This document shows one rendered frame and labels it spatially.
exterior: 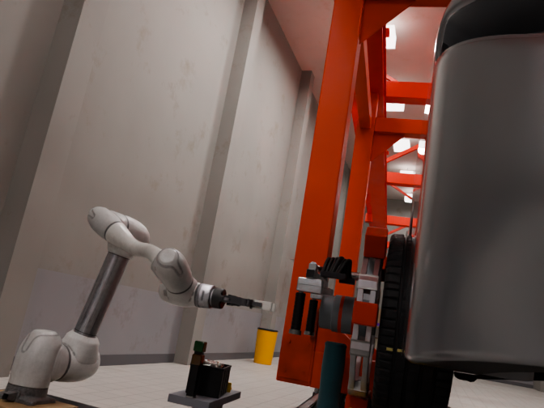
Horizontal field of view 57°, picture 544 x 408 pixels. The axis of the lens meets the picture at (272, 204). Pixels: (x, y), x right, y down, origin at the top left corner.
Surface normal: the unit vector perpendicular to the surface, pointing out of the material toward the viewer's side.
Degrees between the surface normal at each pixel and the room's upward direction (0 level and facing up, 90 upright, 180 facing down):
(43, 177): 90
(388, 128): 90
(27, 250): 90
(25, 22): 90
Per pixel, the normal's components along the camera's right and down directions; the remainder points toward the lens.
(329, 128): -0.22, -0.25
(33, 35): 0.94, 0.08
